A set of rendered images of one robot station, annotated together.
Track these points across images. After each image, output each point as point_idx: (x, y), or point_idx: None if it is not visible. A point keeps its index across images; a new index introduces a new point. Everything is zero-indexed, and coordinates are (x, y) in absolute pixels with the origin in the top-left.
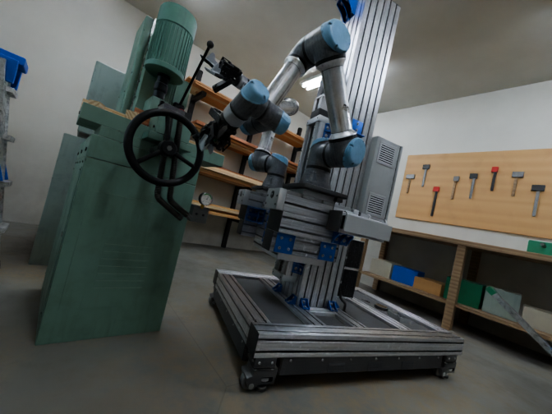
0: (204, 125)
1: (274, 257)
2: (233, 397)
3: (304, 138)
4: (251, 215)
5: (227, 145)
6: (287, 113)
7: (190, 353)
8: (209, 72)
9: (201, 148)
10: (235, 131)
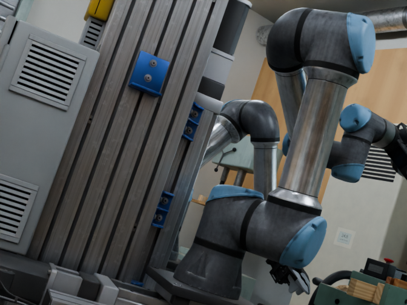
0: (303, 269)
1: None
2: None
3: (207, 144)
4: None
5: (272, 274)
6: (284, 74)
7: None
8: (401, 175)
9: (299, 292)
10: (266, 260)
